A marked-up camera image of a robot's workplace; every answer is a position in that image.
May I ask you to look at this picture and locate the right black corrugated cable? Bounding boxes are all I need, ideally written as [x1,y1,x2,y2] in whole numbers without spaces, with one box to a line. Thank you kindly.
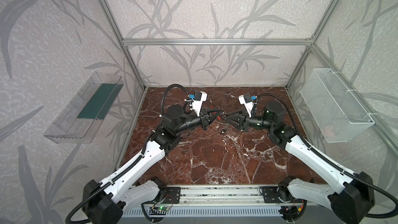
[256,93,398,218]

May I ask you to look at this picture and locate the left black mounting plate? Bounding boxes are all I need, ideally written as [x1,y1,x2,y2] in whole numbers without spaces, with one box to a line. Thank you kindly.
[153,187,181,204]

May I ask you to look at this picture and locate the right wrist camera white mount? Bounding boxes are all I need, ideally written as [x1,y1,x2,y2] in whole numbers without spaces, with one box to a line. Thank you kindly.
[238,93,257,118]

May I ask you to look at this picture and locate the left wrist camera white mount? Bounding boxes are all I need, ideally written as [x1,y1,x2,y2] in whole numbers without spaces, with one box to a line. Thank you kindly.
[187,91,207,117]

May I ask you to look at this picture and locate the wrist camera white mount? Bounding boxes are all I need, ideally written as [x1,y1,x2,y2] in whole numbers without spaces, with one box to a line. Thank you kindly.
[187,91,207,117]
[238,93,257,118]

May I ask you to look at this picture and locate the left black corrugated cable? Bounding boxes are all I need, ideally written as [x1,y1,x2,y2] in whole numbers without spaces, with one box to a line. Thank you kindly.
[65,83,190,224]

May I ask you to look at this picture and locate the clear plastic wall bin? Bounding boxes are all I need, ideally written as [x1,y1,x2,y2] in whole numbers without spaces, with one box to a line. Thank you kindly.
[44,72,124,144]

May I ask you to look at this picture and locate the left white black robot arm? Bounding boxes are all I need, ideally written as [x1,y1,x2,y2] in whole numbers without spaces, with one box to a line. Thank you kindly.
[80,104,223,224]

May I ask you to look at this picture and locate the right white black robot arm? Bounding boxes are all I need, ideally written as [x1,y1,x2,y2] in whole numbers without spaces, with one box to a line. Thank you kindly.
[224,101,375,224]

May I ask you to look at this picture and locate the right wiring bundle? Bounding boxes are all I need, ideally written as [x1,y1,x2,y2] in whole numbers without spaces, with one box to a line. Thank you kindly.
[279,203,307,222]

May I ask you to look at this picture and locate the black mounting plate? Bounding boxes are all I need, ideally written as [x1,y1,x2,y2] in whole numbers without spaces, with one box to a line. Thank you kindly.
[153,187,181,204]
[259,186,283,204]

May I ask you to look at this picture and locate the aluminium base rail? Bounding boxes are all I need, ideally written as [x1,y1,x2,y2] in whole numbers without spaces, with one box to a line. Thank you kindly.
[118,184,352,207]

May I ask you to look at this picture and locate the aluminium frame profiles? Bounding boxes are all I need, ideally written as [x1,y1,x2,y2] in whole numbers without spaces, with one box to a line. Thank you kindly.
[100,0,398,157]

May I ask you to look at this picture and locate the left circuit board with wires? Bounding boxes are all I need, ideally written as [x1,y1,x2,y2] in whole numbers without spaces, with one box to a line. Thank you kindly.
[149,205,173,216]

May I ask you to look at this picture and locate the black corrugated cable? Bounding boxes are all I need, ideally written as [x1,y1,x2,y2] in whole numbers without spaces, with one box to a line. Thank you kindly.
[256,93,398,218]
[65,83,190,224]

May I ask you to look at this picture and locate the white wire mesh basket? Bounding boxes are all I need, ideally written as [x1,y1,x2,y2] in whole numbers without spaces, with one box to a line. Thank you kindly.
[300,68,375,143]

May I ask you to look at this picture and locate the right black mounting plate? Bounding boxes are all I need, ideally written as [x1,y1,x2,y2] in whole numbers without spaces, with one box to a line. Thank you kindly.
[259,186,283,204]

